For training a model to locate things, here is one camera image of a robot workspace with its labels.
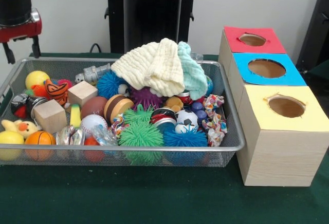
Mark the large green spiky ball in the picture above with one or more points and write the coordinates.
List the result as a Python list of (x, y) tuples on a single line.
[(141, 136)]

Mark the toy hamburger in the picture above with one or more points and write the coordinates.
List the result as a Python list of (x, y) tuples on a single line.
[(118, 107)]

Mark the light blue cloth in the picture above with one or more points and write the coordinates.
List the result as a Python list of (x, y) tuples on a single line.
[(192, 75)]

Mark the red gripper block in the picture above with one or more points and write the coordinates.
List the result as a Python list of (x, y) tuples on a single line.
[(18, 32)]

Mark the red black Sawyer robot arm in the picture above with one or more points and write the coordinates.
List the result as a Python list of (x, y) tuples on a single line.
[(14, 5)]

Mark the small orange basketball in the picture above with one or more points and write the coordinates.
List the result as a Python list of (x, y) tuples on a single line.
[(39, 139)]

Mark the dark green side tablecloth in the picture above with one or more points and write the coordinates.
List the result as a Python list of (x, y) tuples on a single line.
[(321, 80)]

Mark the blue spiky ball with eyes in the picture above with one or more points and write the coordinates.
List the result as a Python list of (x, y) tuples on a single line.
[(185, 139)]

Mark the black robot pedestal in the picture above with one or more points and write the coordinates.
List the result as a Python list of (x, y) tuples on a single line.
[(154, 16)]

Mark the yellow duck plush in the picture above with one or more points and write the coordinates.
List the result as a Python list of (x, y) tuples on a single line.
[(23, 127)]

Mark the cream white waffle cloth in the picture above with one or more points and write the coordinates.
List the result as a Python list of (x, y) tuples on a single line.
[(154, 72)]

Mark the small soccer ball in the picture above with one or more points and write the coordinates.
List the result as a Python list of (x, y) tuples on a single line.
[(186, 118)]

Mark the wooden box with three holes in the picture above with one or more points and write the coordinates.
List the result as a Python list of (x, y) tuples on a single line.
[(277, 157)]

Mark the yellow foam ball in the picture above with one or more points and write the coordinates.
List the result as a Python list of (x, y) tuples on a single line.
[(10, 140)]

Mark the black upright panel stand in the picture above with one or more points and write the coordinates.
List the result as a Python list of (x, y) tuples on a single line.
[(316, 28)]

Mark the plain wooden cube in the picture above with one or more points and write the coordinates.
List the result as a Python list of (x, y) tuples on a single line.
[(82, 93)]

